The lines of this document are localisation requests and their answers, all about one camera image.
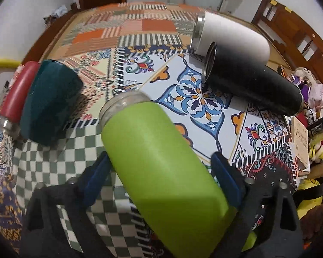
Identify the white tumbler cup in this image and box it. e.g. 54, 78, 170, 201
191, 11, 270, 65

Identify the wooden headboard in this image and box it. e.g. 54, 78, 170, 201
252, 0, 323, 83

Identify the dark green hexagonal cup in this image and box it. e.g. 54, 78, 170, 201
20, 59, 83, 146

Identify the striped patchwork bed mat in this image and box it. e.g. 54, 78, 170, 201
43, 2, 205, 59

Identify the red tumbler cup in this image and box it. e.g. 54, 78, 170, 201
0, 61, 40, 139

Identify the black thermos bottle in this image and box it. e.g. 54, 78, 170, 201
202, 42, 304, 117

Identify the wooden bed frame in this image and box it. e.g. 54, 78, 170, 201
21, 2, 80, 65

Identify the green cylindrical bottle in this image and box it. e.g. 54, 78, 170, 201
99, 91, 236, 257

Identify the patchwork patterned tablecloth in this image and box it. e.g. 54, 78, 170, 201
0, 47, 301, 257

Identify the beige printed booklet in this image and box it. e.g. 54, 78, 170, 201
290, 117, 311, 175

